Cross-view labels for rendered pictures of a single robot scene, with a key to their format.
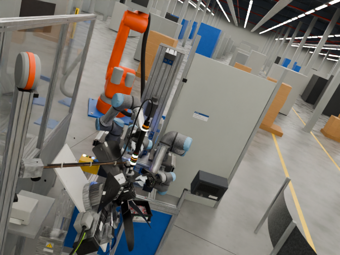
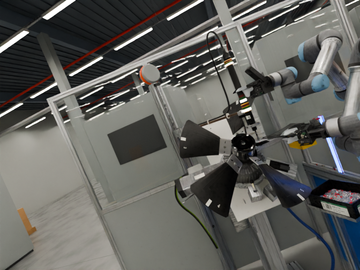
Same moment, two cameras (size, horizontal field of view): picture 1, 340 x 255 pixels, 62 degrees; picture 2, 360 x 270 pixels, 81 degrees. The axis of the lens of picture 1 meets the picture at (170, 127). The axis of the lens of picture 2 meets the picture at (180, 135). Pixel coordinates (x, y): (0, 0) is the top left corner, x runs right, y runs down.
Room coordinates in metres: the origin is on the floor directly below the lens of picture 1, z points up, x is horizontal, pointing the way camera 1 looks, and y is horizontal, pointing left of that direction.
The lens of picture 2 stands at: (1.46, -1.01, 1.43)
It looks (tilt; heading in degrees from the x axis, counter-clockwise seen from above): 3 degrees down; 100
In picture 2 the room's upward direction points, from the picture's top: 22 degrees counter-clockwise
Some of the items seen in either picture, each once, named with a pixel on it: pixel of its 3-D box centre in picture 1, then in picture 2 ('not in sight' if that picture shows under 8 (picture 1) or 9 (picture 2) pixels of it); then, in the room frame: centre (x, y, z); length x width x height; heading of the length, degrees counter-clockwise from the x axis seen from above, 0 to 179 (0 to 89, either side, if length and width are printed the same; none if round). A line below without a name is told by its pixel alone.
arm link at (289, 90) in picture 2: (131, 143); (293, 92); (1.91, 0.23, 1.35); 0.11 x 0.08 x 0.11; 126
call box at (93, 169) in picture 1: (89, 165); (300, 140); (1.95, 0.49, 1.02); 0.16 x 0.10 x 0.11; 99
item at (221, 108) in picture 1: (208, 132); not in sight; (3.58, -0.50, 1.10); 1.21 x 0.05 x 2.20; 99
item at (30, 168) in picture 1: (30, 168); (181, 132); (1.20, 0.59, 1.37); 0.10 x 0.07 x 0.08; 134
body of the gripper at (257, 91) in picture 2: (134, 142); (260, 87); (1.76, 0.19, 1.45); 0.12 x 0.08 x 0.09; 20
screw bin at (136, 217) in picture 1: (136, 210); (341, 197); (1.86, 0.01, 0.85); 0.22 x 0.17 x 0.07; 115
